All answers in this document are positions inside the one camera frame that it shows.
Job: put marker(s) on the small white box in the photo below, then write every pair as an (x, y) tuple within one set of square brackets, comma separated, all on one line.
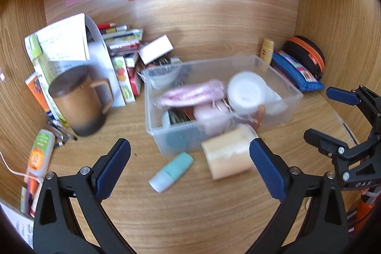
[(156, 49)]

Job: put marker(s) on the red box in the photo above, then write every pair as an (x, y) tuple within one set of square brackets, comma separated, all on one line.
[(133, 75)]

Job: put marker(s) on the pink round jar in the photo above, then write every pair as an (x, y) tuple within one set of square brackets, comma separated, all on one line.
[(208, 118)]

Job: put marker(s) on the blue pencil case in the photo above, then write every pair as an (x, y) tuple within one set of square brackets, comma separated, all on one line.
[(293, 69)]

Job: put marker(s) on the beige tape roll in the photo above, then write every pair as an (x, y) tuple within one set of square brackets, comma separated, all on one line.
[(229, 152)]

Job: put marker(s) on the orange and white box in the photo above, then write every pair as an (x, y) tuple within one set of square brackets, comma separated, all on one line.
[(35, 90)]

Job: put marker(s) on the white handwritten paper sheets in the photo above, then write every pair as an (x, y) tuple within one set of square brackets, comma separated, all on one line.
[(65, 39)]

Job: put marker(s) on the yellow tube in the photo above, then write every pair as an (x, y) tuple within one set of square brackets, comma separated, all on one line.
[(267, 51)]

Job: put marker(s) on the wooden desktop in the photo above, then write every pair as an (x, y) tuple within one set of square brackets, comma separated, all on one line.
[(184, 218)]

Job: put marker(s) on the white bottle with orange label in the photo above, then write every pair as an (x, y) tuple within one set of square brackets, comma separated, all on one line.
[(40, 152)]

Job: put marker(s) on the stack of books and packets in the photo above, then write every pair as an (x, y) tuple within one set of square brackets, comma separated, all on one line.
[(125, 36)]

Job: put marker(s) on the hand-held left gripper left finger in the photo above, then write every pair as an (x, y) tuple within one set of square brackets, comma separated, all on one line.
[(114, 164)]

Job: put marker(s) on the clear plastic storage box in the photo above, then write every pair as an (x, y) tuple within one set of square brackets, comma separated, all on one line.
[(268, 69)]

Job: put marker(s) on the orange marker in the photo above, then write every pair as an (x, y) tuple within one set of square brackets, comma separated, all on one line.
[(31, 187)]

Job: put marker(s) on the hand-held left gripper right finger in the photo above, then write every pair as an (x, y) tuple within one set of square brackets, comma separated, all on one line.
[(265, 166)]

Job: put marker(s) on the teal and white small tube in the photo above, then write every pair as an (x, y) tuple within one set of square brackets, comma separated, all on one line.
[(172, 172)]

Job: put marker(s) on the black and orange zip case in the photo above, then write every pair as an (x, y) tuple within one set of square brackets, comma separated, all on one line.
[(306, 54)]

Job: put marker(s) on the clear bowl of beads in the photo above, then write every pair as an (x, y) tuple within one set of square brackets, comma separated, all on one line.
[(162, 77)]

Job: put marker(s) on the fruit print box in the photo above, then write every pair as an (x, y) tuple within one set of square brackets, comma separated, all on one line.
[(122, 78)]

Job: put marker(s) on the metal binder clips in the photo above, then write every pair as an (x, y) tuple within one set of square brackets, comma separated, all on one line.
[(59, 132)]

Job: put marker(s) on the white plastic cup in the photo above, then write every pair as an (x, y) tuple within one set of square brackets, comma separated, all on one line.
[(247, 94)]

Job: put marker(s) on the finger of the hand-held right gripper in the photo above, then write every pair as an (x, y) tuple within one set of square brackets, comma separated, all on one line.
[(340, 94), (323, 142)]

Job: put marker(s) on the brown lidded mug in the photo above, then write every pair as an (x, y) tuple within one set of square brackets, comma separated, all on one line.
[(77, 105)]

